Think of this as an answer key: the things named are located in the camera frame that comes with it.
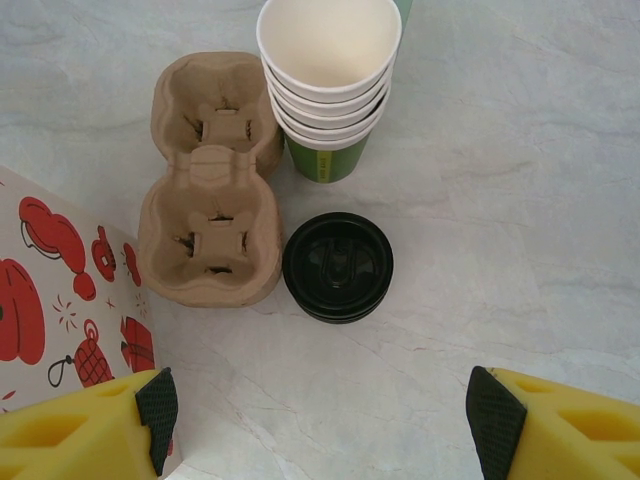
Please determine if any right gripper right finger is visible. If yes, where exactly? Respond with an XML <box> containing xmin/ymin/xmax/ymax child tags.
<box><xmin>465</xmin><ymin>365</ymin><xmax>640</xmax><ymax>480</ymax></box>

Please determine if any stack of paper cups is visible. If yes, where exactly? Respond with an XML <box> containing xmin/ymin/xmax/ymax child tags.
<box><xmin>256</xmin><ymin>0</ymin><xmax>404</xmax><ymax>99</ymax></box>

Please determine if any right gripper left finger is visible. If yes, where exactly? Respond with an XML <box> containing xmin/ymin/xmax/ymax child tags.
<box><xmin>0</xmin><ymin>367</ymin><xmax>179</xmax><ymax>480</ymax></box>

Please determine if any green paper cup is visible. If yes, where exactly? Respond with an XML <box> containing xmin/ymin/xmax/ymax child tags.
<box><xmin>279</xmin><ymin>107</ymin><xmax>384</xmax><ymax>185</ymax></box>
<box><xmin>268</xmin><ymin>82</ymin><xmax>391</xmax><ymax>127</ymax></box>
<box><xmin>273</xmin><ymin>97</ymin><xmax>389</xmax><ymax>139</ymax></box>
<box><xmin>263</xmin><ymin>64</ymin><xmax>394</xmax><ymax>112</ymax></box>

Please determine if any brown pulp cup carrier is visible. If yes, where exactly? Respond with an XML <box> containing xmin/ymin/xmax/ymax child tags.
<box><xmin>138</xmin><ymin>53</ymin><xmax>286</xmax><ymax>311</ymax></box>

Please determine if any black plastic cup lid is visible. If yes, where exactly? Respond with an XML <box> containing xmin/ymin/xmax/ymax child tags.
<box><xmin>287</xmin><ymin>284</ymin><xmax>389</xmax><ymax>327</ymax></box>
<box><xmin>282</xmin><ymin>212</ymin><xmax>395</xmax><ymax>314</ymax></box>

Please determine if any red white paper gift bag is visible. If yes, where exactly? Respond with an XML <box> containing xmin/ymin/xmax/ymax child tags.
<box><xmin>0</xmin><ymin>164</ymin><xmax>184</xmax><ymax>466</ymax></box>

